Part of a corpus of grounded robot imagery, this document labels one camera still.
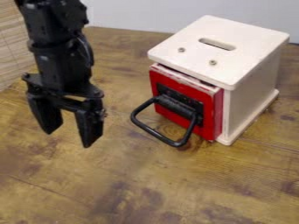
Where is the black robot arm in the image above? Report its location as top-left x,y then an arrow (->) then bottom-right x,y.
13,0 -> 105,147

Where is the white wooden drawer box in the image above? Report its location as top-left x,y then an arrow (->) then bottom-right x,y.
147,15 -> 290,145

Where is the black metal drawer handle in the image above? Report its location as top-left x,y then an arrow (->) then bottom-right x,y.
131,94 -> 203,148

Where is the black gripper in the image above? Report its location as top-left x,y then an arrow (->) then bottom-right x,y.
23,36 -> 105,148

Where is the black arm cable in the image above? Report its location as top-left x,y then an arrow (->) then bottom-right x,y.
73,31 -> 96,67

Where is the red drawer front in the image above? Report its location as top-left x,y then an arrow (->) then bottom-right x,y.
150,63 -> 224,141

